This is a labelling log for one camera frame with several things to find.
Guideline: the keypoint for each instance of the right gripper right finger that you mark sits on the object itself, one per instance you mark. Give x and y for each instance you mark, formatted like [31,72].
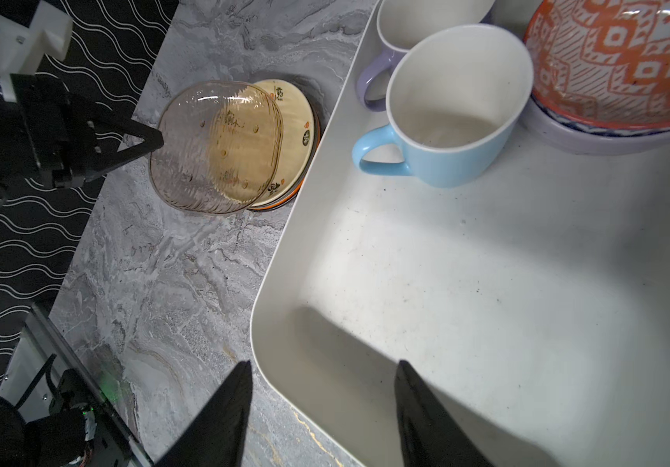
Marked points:
[429,436]

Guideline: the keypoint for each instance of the cream yellow plate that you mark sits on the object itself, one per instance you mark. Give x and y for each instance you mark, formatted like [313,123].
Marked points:
[301,136]

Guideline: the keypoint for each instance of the lavender bowl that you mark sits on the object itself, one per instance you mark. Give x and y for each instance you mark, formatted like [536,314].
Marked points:
[569,140]

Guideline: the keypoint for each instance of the blue patterned bowl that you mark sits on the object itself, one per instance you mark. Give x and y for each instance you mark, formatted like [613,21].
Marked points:
[597,130]

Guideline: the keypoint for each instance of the white plastic bin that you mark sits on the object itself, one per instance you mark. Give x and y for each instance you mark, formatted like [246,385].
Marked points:
[534,301]

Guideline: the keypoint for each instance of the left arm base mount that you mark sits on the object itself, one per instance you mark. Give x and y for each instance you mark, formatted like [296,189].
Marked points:
[63,423]

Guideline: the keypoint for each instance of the lavender mug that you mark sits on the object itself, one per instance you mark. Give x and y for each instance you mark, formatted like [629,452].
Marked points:
[402,24]

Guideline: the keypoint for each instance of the amber glass plate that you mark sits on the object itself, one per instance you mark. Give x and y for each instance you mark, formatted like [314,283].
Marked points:
[222,146]

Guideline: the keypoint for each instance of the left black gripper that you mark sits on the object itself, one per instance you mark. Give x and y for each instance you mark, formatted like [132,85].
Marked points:
[51,134]

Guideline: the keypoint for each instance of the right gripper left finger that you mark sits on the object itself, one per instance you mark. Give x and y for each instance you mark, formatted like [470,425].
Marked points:
[216,437]

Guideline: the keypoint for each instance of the light blue mug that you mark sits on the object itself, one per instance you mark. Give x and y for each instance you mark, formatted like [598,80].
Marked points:
[452,103]

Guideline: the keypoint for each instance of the orange patterned bowl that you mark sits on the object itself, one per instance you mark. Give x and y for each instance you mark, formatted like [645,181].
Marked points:
[603,63]

